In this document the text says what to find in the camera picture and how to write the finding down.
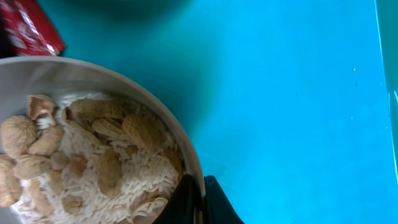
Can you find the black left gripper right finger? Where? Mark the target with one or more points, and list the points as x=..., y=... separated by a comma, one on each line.
x=218, y=209

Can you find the teal plastic tray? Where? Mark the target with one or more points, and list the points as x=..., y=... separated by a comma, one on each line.
x=284, y=101

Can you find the grey bowl with rice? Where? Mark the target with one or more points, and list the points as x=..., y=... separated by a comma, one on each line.
x=83, y=144

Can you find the crumpled foil wrapper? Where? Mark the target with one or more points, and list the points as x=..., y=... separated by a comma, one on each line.
x=26, y=30

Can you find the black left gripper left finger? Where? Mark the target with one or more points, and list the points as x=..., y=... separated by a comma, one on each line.
x=180, y=208

